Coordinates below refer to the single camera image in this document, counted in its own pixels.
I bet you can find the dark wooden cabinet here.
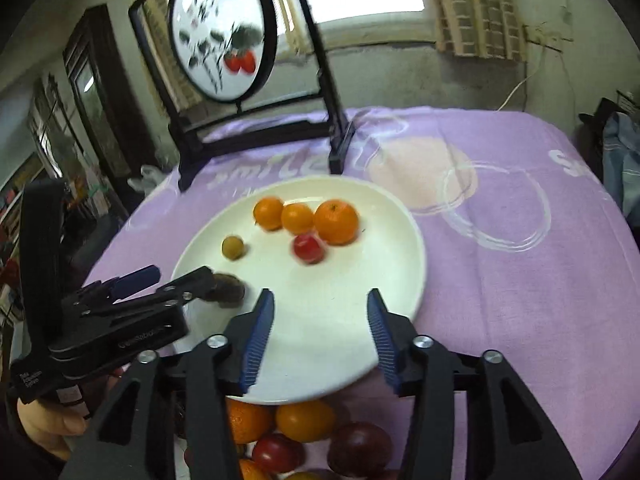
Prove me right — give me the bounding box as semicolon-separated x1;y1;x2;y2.
64;4;131;181

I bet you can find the red cherry tomato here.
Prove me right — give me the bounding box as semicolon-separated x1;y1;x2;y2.
292;233;325;265
251;434;306;476

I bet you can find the dark brown water chestnut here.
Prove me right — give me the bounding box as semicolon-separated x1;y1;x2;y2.
202;274;247;308

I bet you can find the blue clothes pile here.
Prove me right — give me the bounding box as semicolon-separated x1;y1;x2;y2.
602;112;640;216

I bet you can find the orange tomato top left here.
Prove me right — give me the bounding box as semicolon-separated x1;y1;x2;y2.
253;196;286;232

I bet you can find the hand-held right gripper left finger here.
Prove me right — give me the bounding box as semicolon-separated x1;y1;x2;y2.
62;289;277;480

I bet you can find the black framed decorative screen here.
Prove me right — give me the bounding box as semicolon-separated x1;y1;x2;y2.
128;0;357;192

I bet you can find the white cable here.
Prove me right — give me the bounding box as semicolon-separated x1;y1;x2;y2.
497;45;546;111

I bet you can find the black hat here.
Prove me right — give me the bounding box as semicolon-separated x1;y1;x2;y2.
580;97;621;161

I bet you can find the white plastic bag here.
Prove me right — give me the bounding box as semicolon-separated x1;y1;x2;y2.
127;164;166;193

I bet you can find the dimpled mandarin orange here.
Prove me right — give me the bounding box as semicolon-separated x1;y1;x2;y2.
314;199;360;246
226;397;275;445

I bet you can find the white round plate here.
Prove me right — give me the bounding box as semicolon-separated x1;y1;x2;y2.
171;176;426;406

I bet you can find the dark purple tomato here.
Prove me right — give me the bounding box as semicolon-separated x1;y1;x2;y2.
327;422;393;472

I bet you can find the orange tomato top middle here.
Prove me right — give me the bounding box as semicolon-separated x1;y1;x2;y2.
281;203;316;236

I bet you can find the purple printed blanket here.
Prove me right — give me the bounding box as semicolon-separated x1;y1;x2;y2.
82;106;640;480

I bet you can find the person's left hand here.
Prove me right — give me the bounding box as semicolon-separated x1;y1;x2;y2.
16;367;126;461

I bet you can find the orange tomato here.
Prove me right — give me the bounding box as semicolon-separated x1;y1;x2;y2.
253;196;286;232
281;203;316;236

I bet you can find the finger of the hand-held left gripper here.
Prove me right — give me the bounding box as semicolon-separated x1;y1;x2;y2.
75;266;217;318
75;265;162;307

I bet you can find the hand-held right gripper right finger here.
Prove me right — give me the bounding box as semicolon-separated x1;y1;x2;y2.
366;288;583;480

